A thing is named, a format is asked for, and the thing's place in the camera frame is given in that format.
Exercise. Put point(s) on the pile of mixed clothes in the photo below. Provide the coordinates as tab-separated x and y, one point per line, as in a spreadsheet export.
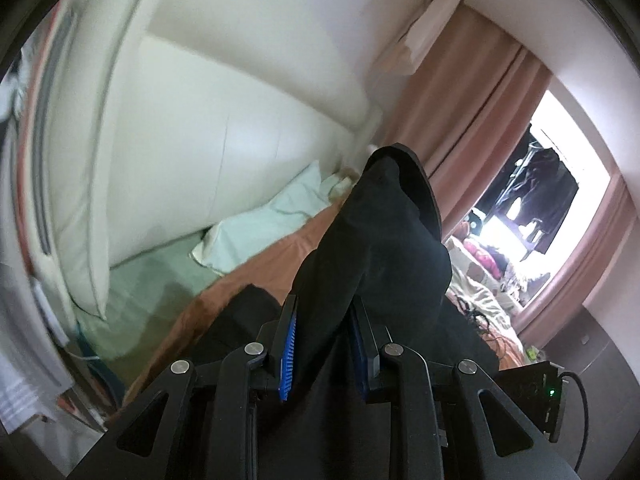
480	265

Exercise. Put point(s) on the dark brown cabinet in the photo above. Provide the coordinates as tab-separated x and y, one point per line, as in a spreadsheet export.
590	340

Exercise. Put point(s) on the dark hanging clothes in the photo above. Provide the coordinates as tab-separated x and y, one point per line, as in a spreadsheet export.
545	185

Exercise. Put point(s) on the orange-pink blanket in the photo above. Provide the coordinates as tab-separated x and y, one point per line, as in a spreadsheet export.
270	265

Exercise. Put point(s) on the white padded headboard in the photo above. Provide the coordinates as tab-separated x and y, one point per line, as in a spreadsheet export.
225	135

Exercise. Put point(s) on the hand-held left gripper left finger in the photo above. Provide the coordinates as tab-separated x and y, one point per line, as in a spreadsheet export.
287	355

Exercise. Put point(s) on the bright window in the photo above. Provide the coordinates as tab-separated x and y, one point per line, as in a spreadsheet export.
590	200

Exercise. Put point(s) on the black pants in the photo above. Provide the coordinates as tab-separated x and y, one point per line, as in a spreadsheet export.
380	260

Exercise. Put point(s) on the stack of white papers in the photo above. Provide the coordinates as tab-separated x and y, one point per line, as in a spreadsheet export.
25	370

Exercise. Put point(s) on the large white cushion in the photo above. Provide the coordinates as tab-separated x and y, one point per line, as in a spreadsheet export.
90	135

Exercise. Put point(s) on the hanging paper bag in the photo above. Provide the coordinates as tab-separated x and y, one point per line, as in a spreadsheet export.
425	30

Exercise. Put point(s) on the pale green bedsheet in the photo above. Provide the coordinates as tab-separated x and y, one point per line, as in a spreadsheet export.
145	290

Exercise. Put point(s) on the pale green pillow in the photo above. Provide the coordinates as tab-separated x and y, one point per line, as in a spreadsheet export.
260	225

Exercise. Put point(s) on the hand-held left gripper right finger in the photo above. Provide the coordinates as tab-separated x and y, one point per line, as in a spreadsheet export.
359	355

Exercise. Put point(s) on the pink curtain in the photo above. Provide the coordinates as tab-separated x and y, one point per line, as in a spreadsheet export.
590	270
470	110

